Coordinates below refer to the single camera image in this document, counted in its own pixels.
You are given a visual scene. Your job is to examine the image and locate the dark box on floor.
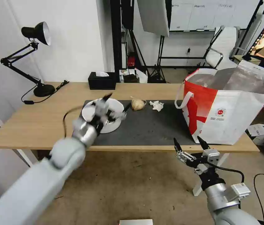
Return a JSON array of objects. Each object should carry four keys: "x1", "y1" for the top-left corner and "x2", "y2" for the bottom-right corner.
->
[{"x1": 123, "y1": 68, "x2": 140, "y2": 83}]

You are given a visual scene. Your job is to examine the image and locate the black tissue box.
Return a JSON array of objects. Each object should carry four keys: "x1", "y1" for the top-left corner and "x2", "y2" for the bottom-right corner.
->
[{"x1": 88, "y1": 71, "x2": 117, "y2": 90}]

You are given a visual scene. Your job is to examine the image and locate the black table mat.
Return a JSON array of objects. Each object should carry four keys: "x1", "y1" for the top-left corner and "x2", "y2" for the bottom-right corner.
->
[{"x1": 79, "y1": 100, "x2": 202, "y2": 146}]

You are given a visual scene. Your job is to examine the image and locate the whiteboard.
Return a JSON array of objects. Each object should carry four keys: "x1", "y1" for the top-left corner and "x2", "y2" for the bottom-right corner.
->
[{"x1": 169, "y1": 0, "x2": 263, "y2": 33}]

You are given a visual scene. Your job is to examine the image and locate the black metal frame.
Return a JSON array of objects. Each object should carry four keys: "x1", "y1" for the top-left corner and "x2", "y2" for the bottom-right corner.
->
[{"x1": 110, "y1": 0, "x2": 135, "y2": 72}]

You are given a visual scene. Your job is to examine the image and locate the white office chair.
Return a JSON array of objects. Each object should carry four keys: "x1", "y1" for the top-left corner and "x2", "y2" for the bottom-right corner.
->
[{"x1": 204, "y1": 26, "x2": 241, "y2": 70}]

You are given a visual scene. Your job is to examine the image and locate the black desk lamp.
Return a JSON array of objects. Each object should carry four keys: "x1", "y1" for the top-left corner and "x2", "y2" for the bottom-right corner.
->
[{"x1": 0, "y1": 21, "x2": 56, "y2": 98}]

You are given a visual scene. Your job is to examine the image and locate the white photo softbox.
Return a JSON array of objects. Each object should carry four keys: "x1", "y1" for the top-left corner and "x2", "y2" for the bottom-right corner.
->
[{"x1": 136, "y1": 0, "x2": 170, "y2": 37}]

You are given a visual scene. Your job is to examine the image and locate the robot front shell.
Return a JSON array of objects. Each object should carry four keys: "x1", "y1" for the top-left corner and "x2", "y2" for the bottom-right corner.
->
[{"x1": 119, "y1": 219, "x2": 154, "y2": 225}]

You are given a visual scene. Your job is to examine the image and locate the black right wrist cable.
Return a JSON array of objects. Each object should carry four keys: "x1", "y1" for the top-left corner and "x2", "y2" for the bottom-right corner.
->
[{"x1": 216, "y1": 167, "x2": 245, "y2": 184}]

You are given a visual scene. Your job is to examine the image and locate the black lamp power cable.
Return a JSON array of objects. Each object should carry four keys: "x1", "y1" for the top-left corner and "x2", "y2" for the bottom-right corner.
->
[{"x1": 21, "y1": 80, "x2": 70, "y2": 105}]

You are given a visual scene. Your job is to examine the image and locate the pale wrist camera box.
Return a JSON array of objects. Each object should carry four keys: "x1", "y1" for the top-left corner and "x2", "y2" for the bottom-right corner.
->
[
  {"x1": 95, "y1": 99, "x2": 110, "y2": 117},
  {"x1": 203, "y1": 148, "x2": 221, "y2": 166}
]

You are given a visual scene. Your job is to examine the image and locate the black light stand tripod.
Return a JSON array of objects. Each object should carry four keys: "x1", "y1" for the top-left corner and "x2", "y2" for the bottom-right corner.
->
[{"x1": 148, "y1": 35, "x2": 168, "y2": 84}]

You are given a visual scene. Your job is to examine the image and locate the red and white takeout bag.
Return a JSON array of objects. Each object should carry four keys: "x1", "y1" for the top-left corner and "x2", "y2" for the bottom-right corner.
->
[{"x1": 174, "y1": 60, "x2": 264, "y2": 145}]

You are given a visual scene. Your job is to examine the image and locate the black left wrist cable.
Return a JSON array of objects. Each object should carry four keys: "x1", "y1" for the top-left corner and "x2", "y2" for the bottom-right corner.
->
[{"x1": 62, "y1": 105, "x2": 86, "y2": 138}]

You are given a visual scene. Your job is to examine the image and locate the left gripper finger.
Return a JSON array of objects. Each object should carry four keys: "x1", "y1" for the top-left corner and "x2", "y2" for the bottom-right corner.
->
[
  {"x1": 112, "y1": 104, "x2": 132, "y2": 120},
  {"x1": 94, "y1": 92, "x2": 113, "y2": 106}
]

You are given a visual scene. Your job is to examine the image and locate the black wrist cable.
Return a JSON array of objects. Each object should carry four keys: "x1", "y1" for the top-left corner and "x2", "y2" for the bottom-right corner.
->
[
  {"x1": 62, "y1": 105, "x2": 86, "y2": 138},
  {"x1": 216, "y1": 167, "x2": 245, "y2": 184}
]

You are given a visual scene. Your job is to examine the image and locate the red canister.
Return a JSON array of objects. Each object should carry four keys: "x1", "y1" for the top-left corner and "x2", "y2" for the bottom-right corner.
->
[{"x1": 127, "y1": 52, "x2": 136, "y2": 69}]

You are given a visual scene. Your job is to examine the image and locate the white bowl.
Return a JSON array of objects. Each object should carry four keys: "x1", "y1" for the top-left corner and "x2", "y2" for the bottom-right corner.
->
[{"x1": 81, "y1": 98, "x2": 125, "y2": 134}]

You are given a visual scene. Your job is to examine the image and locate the crumpled white tissue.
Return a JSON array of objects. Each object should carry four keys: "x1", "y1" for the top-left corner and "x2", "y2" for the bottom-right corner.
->
[{"x1": 149, "y1": 100, "x2": 165, "y2": 112}]

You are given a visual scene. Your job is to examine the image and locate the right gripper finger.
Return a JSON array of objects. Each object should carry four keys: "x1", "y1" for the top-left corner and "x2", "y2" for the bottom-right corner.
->
[
  {"x1": 198, "y1": 136, "x2": 212, "y2": 151},
  {"x1": 173, "y1": 137, "x2": 198, "y2": 165}
]

